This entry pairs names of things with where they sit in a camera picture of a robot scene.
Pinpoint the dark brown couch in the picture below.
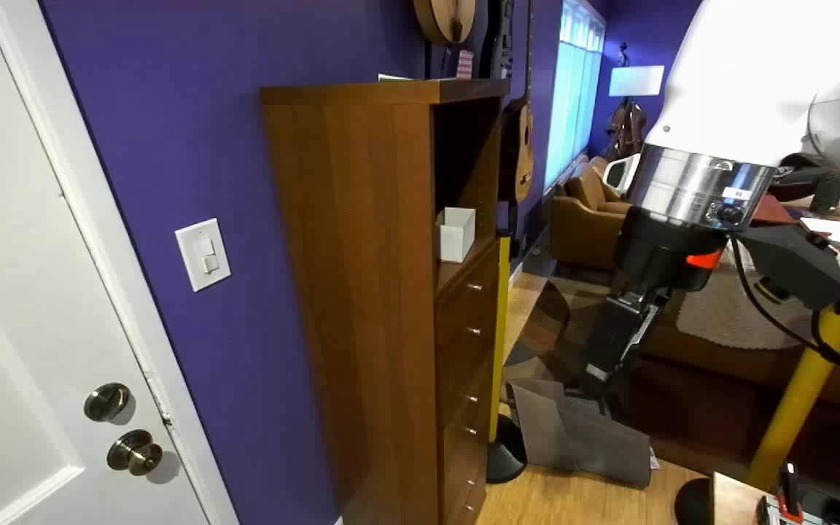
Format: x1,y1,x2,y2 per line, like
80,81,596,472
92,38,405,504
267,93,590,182
622,285,840,491

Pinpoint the white screen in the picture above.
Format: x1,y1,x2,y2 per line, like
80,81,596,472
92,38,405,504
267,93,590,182
608,61,668,99

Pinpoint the small pink box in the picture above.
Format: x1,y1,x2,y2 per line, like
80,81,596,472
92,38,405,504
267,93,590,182
452,46,478,81

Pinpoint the wooden drawer with two knobs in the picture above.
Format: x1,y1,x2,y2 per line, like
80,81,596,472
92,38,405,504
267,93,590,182
436,427,496,525
436,240,503,385
436,334,503,469

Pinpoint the white light switch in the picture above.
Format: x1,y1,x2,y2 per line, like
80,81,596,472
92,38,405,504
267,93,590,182
172,215,233,296

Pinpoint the yellow pole with black clamp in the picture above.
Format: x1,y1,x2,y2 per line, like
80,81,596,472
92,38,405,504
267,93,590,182
743,272,840,493

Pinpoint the brown leather armchair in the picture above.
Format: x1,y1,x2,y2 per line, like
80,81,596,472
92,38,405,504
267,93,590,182
547,157,640,277

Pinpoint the white door with knobs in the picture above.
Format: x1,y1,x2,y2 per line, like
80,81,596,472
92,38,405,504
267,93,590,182
0,0,245,525

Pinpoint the bright window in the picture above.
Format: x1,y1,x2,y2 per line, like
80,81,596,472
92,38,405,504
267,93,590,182
542,0,608,194

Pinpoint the brown wooden dresser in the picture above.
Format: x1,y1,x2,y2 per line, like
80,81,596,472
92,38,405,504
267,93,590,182
261,77,514,525

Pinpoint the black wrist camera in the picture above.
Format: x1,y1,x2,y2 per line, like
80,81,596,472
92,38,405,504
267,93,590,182
739,226,840,312

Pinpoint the small white box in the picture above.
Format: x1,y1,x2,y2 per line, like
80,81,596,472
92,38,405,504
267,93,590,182
436,205,478,265

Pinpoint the black hanging instrument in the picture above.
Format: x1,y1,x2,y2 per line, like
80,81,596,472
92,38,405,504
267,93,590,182
488,0,517,86

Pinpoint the small wooden table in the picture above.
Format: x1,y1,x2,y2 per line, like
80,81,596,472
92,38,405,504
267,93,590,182
710,469,840,525

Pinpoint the white panel door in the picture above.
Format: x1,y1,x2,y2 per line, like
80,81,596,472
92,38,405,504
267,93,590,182
0,0,214,525

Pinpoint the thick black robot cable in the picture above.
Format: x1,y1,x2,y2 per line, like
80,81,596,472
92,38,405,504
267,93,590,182
727,231,840,383

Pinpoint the beige blanket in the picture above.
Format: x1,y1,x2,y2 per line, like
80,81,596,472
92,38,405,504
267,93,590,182
678,215,840,354

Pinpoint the brown acoustic guitar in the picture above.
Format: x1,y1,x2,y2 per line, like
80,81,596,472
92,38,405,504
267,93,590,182
510,0,542,207

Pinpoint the metal deadbolt knob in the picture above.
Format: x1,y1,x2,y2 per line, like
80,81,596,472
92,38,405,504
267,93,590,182
83,380,138,427

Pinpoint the round wooden object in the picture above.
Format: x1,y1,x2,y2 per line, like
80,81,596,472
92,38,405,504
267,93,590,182
411,0,481,49

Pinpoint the plain yellow pole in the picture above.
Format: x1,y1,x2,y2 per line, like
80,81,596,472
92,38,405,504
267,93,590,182
488,231,517,450

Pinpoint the black round pole base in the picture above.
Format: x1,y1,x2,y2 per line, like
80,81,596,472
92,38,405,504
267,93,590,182
673,475,722,525
485,415,532,487

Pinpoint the grey cloth on floor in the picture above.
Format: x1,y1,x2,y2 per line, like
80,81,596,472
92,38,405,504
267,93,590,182
510,377,660,491

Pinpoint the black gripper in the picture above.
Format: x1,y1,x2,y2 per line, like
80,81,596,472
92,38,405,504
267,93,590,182
582,205,729,395

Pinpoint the metal door knob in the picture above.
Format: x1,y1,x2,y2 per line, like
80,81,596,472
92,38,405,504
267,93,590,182
105,427,167,479

